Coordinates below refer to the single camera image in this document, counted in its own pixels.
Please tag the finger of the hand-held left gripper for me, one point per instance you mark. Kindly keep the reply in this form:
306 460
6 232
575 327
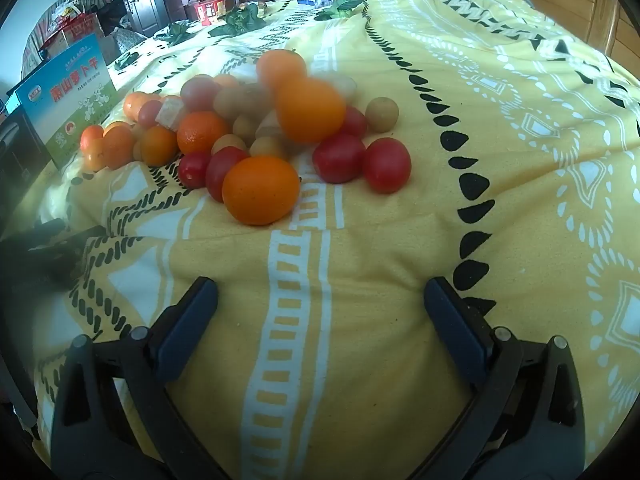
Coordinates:
45 257

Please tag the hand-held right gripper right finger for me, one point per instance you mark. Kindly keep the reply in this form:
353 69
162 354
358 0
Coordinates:
457 332

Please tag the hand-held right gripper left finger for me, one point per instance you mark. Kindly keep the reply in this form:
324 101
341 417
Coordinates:
185 332

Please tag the pile of orange kumquats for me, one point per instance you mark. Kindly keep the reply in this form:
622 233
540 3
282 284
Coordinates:
260 190

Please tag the blue printed carton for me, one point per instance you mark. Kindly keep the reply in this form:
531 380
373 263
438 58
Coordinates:
75 90

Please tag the pale cut chunk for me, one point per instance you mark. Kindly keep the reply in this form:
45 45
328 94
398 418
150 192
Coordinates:
170 112

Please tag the green leafy vegetable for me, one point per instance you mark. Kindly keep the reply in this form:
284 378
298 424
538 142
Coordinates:
242 20
175 32
342 2
125 61

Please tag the cardboard box with red print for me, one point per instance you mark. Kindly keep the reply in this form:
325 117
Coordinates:
75 32

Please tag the patterned plastic bag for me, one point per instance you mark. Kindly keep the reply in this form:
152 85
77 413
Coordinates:
125 40

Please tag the round cloth-covered folded table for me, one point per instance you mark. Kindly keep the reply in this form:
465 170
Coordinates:
45 20

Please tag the bundle of plastic bags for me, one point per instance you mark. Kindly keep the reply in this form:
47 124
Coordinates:
62 10

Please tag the red instant noodle cup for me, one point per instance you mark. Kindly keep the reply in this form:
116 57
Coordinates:
210 10

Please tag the wooden headboard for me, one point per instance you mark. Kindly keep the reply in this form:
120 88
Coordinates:
600 15

